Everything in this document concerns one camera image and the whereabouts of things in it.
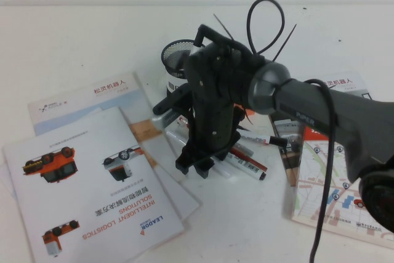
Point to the white marker with black cap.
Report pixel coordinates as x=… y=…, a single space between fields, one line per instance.
x=201 y=33
x=255 y=137

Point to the white logistics brochure with trucks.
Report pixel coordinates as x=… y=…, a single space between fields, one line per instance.
x=89 y=189

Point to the white marker with black ends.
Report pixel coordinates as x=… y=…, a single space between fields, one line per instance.
x=246 y=169

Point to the white paint pen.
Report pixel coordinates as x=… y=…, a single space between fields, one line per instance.
x=174 y=138

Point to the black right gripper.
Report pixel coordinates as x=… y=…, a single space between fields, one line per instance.
x=212 y=96

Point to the white and blue AgileX brochure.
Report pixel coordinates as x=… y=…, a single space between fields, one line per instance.
x=92 y=96

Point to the black zip tie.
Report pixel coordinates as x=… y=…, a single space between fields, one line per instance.
x=223 y=27
x=284 y=42

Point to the black mesh pen holder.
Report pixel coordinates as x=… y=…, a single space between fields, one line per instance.
x=174 y=59

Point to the plain white booklet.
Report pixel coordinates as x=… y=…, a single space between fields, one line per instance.
x=184 y=198

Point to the orange book with street map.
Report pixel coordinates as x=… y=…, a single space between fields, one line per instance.
x=320 y=189

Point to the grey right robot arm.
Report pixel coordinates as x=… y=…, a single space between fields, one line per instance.
x=314 y=109

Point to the AgileX brochure with room photo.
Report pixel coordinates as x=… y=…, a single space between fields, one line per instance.
x=348 y=86

